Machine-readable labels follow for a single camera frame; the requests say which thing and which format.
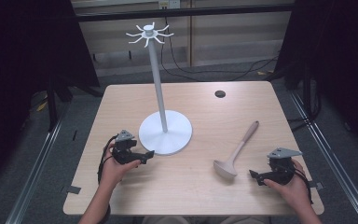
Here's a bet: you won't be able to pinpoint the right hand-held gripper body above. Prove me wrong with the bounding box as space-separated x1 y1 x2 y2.
258 147 303 187

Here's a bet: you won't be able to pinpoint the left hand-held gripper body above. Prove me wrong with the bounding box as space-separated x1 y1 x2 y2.
111 129 147 165

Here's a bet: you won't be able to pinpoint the white hook rack stand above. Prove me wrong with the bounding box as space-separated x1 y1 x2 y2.
125 21 194 156

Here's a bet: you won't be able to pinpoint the beige ladle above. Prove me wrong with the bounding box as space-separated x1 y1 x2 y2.
213 120 260 180

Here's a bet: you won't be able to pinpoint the person's left hand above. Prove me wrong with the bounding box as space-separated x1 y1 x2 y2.
100 140 143 189

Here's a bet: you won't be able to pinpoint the person's right hand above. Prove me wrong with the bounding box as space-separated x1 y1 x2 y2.
263 158 312 207

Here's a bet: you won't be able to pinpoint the black metal stand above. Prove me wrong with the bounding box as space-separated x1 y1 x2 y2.
45 74 73 133
287 60 323 132

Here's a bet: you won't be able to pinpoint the black curtain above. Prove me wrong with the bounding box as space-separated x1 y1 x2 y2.
0 0 101 190
273 0 358 158

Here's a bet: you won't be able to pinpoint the black horizontal bar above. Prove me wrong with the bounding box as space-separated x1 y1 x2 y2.
74 3 296 22

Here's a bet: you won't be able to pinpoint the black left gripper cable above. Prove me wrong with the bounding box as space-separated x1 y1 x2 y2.
96 133 119 185

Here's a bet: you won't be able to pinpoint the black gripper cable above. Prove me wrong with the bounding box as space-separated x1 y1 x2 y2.
287 161 314 205
96 133 119 185

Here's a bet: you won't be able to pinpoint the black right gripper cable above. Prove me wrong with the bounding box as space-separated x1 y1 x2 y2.
287 161 314 205

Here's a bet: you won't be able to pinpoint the metal floor rail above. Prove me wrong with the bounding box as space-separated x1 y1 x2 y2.
288 91 358 224
4 102 73 224

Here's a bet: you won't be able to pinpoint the black floor cables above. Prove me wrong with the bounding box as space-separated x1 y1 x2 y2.
159 17 282 83

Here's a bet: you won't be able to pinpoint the white wall socket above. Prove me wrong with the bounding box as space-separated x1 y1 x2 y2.
158 0 182 10

